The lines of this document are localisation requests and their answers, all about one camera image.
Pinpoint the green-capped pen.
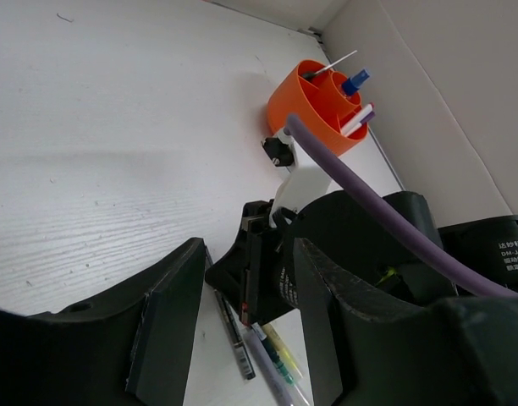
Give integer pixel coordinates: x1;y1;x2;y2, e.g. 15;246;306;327
251;323;295;386

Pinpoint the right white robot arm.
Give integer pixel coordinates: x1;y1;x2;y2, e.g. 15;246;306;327
206;190;518;324

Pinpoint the orange round organizer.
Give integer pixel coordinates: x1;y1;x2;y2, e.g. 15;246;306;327
266;60;368;156

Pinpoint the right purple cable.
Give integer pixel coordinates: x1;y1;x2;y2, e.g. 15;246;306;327
286;113;518;299

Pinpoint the black thin pen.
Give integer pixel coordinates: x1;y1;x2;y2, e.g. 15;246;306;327
213;289;256;381

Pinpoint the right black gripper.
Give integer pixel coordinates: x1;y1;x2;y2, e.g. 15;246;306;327
206;191;454;325

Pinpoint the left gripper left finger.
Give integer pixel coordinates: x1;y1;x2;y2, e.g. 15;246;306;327
0;238;207;405

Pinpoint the small blue-capped glue bottle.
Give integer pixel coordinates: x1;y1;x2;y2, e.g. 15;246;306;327
340;69;370;97

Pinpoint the clear lilac pen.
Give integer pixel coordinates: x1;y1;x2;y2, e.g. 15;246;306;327
243;328;295;406

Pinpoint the yellow highlighter pen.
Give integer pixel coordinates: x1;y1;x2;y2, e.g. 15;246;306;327
261;323;313;406

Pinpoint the red-capped white marker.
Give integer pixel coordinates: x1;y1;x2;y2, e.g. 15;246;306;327
341;103;374;133

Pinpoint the purple-capped white marker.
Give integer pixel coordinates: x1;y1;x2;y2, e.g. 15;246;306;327
342;107;375;137

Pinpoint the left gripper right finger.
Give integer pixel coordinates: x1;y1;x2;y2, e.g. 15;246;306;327
294;239;518;405

